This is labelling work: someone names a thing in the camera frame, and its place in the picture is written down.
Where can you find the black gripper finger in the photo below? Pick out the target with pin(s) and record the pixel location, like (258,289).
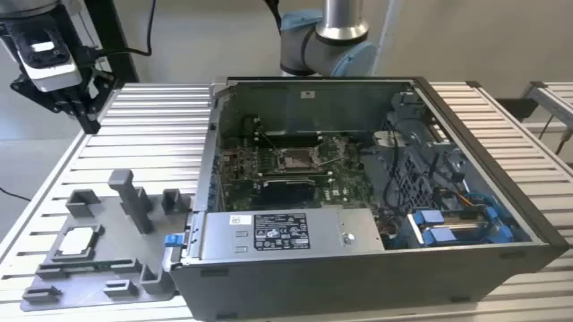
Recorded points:
(103,90)
(63,102)

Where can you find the silver square CPU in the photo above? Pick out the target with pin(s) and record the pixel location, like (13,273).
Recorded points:
(76,241)

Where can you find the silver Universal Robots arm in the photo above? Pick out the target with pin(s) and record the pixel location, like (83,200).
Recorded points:
(304,50)

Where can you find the RAM slot with white clips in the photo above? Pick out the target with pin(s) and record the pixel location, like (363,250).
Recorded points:
(286,135)
(292,174)

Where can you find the CPU socket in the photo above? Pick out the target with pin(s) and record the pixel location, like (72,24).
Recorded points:
(298,161)

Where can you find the grey parts rack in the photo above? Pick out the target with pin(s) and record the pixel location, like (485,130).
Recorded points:
(111,241)

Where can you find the blue case latch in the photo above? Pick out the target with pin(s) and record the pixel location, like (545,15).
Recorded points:
(173,241)

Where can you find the green RAM stick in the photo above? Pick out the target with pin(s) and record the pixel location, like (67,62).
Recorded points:
(100,265)

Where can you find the silver power supply unit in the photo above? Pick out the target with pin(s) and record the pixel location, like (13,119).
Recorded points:
(223,234)

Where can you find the black graphics card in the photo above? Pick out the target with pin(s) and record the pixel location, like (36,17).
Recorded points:
(286,192)

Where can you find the green motherboard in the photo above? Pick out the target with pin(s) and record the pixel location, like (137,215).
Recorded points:
(344,181)

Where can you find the grey drive cage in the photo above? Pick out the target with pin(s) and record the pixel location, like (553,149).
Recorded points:
(411,174)

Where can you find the black open PC case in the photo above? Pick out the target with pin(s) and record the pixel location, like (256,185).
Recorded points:
(358,285)

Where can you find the hard disk in blue carrier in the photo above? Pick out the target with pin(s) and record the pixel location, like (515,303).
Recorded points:
(427,217)
(441,233)

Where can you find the slatted metal side table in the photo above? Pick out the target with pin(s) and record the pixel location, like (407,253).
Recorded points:
(553,97)

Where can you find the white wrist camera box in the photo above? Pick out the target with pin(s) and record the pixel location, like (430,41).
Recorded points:
(51,72)

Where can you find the black frame post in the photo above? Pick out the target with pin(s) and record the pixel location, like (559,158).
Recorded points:
(117,40)

